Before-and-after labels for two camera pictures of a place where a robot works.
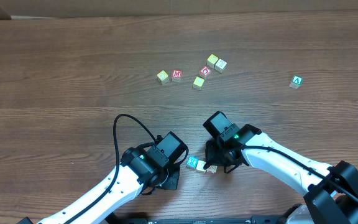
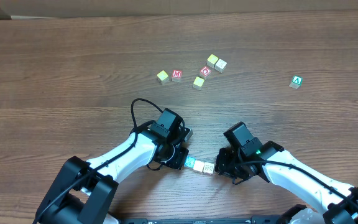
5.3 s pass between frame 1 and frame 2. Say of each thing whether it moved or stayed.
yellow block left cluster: stayed
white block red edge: stayed
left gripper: moved
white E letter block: stayed
